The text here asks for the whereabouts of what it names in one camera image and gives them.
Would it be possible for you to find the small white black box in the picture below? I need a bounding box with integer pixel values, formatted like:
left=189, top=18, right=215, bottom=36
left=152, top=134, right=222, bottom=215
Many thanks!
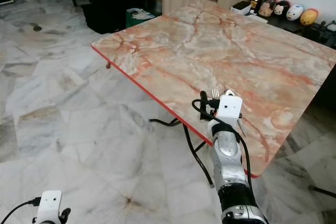
left=232, top=1, right=252, bottom=13

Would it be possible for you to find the green box with white contents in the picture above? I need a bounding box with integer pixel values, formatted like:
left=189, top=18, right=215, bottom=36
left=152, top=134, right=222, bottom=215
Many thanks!
left=125, top=7, right=156, bottom=29

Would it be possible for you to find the red lid clear jar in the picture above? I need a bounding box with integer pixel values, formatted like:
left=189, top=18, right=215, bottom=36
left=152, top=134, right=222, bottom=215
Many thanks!
left=259, top=0, right=280, bottom=18

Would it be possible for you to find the black white panda figure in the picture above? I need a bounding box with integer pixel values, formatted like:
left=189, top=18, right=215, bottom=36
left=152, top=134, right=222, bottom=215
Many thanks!
left=274, top=1, right=291, bottom=18

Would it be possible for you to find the white round toy figure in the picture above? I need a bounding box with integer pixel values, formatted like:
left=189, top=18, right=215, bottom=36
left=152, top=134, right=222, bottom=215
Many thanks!
left=287, top=4, right=306, bottom=22

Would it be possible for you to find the black low shelf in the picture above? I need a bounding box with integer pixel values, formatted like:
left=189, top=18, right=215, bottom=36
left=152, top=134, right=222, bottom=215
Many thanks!
left=246, top=11, right=336, bottom=52

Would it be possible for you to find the black furniture piece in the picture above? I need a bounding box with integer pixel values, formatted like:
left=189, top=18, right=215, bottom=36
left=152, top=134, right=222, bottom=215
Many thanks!
left=73, top=0, right=163, bottom=35

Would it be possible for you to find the yellow orange toy figure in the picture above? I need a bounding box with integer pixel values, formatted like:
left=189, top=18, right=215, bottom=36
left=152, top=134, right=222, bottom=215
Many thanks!
left=300, top=7, right=320, bottom=26

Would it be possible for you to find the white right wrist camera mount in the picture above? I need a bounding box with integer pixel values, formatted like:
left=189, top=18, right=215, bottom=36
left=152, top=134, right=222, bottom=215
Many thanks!
left=217, top=95, right=243, bottom=123

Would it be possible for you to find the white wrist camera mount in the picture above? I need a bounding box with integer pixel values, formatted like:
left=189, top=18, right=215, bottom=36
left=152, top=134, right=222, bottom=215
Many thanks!
left=39, top=190, right=62, bottom=224
left=217, top=95, right=243, bottom=123

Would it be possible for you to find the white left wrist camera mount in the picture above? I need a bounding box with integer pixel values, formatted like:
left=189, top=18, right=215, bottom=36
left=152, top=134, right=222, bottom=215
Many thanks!
left=39, top=190, right=62, bottom=224

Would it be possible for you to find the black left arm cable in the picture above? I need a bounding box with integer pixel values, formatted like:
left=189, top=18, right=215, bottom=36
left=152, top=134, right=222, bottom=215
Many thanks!
left=0, top=197, right=43, bottom=224

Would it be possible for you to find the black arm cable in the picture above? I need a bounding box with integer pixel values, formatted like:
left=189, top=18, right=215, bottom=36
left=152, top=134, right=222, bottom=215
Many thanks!
left=0, top=197, right=43, bottom=224
left=192, top=98, right=253, bottom=188

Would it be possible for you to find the black metal table leg frame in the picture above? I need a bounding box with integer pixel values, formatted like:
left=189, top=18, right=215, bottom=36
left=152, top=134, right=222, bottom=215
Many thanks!
left=150, top=116, right=336, bottom=199

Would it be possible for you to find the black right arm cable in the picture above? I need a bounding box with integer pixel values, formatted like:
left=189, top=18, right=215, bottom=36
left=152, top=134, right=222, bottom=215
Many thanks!
left=192, top=98, right=253, bottom=188

